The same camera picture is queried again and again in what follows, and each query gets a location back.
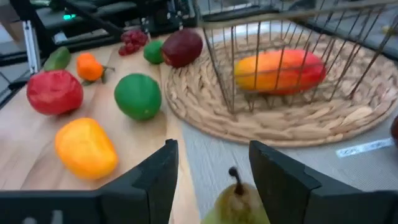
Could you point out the round woven straw mat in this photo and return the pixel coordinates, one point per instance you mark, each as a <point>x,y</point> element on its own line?
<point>280,127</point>

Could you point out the orange-red mango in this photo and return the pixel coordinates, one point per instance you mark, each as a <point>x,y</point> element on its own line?
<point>267,74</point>

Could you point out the small green lime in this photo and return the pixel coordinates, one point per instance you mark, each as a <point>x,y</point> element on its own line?
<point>153,52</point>

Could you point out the yellow bell pepper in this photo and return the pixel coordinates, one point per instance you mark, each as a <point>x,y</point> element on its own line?
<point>85,149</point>

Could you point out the white label strip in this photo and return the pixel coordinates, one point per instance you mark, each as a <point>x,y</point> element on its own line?
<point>363,147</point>

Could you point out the orange small fruit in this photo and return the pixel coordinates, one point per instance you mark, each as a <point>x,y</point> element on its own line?
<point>89,68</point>

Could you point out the red round fruit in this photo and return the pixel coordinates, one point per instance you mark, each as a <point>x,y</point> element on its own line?
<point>54,91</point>

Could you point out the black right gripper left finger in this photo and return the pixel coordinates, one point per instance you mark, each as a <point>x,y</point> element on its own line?
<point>140,199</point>

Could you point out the red grape bunch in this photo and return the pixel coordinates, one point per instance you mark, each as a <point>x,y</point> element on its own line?
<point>133,39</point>

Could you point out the green pear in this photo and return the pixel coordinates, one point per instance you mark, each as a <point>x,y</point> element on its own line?
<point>231,207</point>

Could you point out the green cucumber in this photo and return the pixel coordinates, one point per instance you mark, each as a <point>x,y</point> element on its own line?
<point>57,59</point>

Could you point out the dark green round fruit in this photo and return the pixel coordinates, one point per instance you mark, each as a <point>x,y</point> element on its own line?
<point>137,97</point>

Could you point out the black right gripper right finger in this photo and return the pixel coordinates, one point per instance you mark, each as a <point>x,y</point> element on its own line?
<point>286,193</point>

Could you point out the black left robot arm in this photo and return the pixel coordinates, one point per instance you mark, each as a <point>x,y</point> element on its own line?
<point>161,18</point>

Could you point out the grey placemat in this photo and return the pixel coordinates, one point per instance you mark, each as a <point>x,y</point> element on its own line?
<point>311,168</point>

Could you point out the silver aluminium profile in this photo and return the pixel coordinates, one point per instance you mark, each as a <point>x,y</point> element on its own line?
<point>31,46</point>

